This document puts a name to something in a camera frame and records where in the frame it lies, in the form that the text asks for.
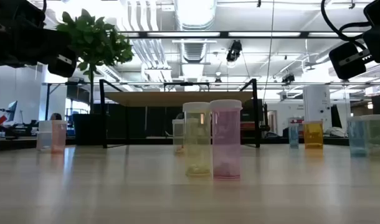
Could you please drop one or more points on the round metal ceiling duct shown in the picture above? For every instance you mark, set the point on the round metal ceiling duct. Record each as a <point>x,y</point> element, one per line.
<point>194,15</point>

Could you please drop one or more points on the person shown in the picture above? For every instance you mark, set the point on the person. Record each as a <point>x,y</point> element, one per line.
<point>56,116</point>

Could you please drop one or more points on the small blue medicine bottle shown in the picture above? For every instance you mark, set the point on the small blue medicine bottle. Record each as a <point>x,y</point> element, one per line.
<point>293,137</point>

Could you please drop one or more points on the large orange medicine bottle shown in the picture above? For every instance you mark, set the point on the large orange medicine bottle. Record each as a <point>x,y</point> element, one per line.
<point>313,137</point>

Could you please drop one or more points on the white round column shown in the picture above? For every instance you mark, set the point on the white round column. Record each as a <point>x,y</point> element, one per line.
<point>317,105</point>

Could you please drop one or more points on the white crumpled cloth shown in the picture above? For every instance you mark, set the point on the white crumpled cloth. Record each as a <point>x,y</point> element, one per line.
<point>334,132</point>

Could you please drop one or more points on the light green medicine bottle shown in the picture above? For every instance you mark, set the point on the light green medicine bottle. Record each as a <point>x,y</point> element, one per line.
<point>377,137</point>

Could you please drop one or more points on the black overhead camera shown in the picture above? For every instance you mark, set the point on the black overhead camera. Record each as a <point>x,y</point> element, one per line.
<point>234,49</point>

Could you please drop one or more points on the clear medicine bottle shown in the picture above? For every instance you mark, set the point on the clear medicine bottle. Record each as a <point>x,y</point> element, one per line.
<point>43,137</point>

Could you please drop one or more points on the wooden shelf with black legs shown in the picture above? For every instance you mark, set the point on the wooden shelf with black legs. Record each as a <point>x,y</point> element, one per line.
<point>177,99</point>

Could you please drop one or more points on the black ceiling camera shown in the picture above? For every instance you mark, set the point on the black ceiling camera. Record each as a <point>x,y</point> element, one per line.
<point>288,78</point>

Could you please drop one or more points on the black divider panel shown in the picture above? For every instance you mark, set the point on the black divider panel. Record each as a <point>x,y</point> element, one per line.
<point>137,124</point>

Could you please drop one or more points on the tilted computer monitor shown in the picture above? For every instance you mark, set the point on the tilted computer monitor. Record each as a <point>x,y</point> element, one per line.
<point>12,112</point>

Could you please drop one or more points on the black bar with light strips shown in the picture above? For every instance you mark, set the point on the black bar with light strips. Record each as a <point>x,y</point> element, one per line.
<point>224,34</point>

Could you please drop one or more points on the small pale yellow medicine bottle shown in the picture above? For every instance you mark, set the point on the small pale yellow medicine bottle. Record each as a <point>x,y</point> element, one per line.
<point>178,133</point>

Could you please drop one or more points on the black aluminium table frame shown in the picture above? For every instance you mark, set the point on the black aluminium table frame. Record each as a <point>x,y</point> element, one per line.
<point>21,143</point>

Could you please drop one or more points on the green potted plant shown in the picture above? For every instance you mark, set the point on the green potted plant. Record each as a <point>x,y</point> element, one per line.
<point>93,40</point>

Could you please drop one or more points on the salmon pink medicine bottle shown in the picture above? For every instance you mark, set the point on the salmon pink medicine bottle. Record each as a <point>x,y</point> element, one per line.
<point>59,137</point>

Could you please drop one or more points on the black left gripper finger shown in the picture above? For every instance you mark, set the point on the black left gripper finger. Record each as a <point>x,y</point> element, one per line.
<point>62,70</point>
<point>15,12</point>

